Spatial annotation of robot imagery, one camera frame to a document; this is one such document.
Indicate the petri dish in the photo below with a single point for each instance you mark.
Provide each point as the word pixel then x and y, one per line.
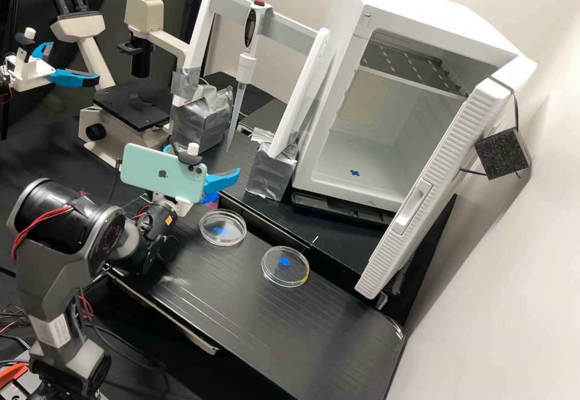
pixel 223 228

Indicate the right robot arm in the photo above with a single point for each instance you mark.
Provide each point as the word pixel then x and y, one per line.
pixel 45 255

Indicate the incubator door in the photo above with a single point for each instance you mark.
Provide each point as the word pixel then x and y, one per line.
pixel 435 182

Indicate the white pipette stand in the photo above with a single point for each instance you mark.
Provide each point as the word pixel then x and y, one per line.
pixel 290 114

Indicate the blue bottle holder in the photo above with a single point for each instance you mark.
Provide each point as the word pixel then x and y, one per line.
pixel 212 200

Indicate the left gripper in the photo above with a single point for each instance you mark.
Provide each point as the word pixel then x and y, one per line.
pixel 31 73

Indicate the white incubator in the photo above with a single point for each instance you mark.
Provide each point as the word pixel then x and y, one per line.
pixel 435 15

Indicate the cream microscope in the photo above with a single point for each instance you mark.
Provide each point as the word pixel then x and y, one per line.
pixel 136 101

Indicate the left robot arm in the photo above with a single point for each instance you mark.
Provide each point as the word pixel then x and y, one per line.
pixel 3 83

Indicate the pipette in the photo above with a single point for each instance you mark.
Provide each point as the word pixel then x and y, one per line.
pixel 248 64

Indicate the right wrist camera phone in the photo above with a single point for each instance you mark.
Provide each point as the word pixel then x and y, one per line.
pixel 156 171

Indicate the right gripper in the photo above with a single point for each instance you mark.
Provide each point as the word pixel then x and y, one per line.
pixel 182 207

